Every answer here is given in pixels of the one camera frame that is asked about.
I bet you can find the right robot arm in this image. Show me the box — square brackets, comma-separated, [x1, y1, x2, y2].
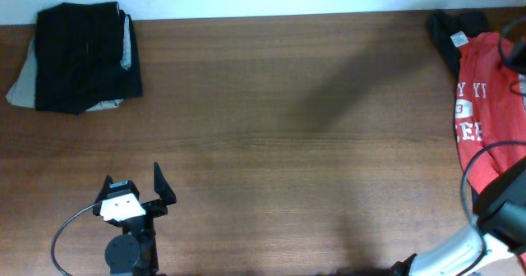
[390, 159, 525, 276]

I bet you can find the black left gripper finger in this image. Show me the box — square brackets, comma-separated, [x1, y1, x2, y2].
[154, 162, 177, 205]
[93, 175, 113, 216]

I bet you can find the folded grey garment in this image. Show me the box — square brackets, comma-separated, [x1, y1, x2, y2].
[5, 3, 133, 113]

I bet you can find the folded black garment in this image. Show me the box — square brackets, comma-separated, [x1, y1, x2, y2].
[34, 1, 144, 116]

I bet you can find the dark grey garment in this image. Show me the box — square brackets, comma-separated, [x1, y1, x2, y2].
[425, 10, 490, 79]

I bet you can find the orange red t-shirt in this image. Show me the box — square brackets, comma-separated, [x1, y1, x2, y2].
[454, 32, 525, 168]

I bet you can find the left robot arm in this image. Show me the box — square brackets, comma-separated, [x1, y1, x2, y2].
[93, 163, 177, 276]

